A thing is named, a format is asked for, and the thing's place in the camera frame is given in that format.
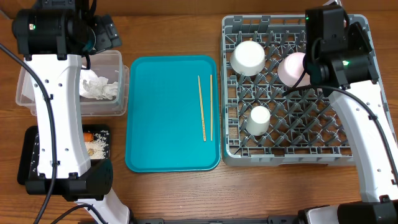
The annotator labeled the teal plastic tray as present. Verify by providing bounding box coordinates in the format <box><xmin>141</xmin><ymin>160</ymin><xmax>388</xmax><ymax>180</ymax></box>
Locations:
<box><xmin>125</xmin><ymin>55</ymin><xmax>221</xmax><ymax>172</ymax></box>

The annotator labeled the pile of rice and peanuts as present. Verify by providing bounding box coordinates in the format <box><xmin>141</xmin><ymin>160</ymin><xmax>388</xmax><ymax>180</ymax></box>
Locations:
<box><xmin>30</xmin><ymin>130</ymin><xmax>110</xmax><ymax>175</ymax></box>

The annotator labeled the grey dishwasher rack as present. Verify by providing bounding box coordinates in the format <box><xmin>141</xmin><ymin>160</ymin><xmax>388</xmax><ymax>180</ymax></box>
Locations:
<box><xmin>220</xmin><ymin>15</ymin><xmax>354</xmax><ymax>166</ymax></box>

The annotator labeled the pink bowl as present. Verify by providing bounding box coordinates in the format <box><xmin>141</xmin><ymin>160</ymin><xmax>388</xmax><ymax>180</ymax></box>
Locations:
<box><xmin>277</xmin><ymin>52</ymin><xmax>305</xmax><ymax>87</ymax></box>

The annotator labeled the white cup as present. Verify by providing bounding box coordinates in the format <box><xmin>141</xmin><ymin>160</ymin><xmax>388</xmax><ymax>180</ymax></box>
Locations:
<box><xmin>246</xmin><ymin>106</ymin><xmax>271</xmax><ymax>136</ymax></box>

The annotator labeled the clear plastic bin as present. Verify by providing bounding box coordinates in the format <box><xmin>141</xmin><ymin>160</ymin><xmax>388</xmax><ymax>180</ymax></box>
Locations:
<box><xmin>16</xmin><ymin>50</ymin><xmax>129</xmax><ymax>116</ymax></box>

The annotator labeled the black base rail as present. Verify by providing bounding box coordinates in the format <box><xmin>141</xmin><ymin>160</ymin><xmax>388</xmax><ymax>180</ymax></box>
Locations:
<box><xmin>130</xmin><ymin>215</ymin><xmax>302</xmax><ymax>224</ymax></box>

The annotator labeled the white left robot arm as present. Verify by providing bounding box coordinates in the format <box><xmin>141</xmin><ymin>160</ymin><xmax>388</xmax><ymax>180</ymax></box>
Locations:
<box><xmin>12</xmin><ymin>1</ymin><xmax>134</xmax><ymax>223</ymax></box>

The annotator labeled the white bowl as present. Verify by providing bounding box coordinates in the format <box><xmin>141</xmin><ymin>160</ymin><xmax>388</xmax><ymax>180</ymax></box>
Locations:
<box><xmin>230</xmin><ymin>40</ymin><xmax>266</xmax><ymax>77</ymax></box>

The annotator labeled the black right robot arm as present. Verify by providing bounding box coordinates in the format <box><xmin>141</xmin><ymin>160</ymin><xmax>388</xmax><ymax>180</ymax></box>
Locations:
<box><xmin>304</xmin><ymin>4</ymin><xmax>397</xmax><ymax>223</ymax></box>

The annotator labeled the orange carrot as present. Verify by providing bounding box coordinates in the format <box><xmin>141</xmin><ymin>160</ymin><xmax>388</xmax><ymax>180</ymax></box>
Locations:
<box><xmin>83</xmin><ymin>133</ymin><xmax>94</xmax><ymax>142</ymax></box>

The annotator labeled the black tray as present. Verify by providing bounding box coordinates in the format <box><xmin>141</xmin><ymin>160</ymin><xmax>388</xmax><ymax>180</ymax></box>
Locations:
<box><xmin>17</xmin><ymin>124</ymin><xmax>111</xmax><ymax>185</ymax></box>

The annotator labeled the aluminium foil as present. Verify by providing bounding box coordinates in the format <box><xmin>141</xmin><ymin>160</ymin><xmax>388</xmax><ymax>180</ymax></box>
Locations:
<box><xmin>99</xmin><ymin>82</ymin><xmax>119</xmax><ymax>100</ymax></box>

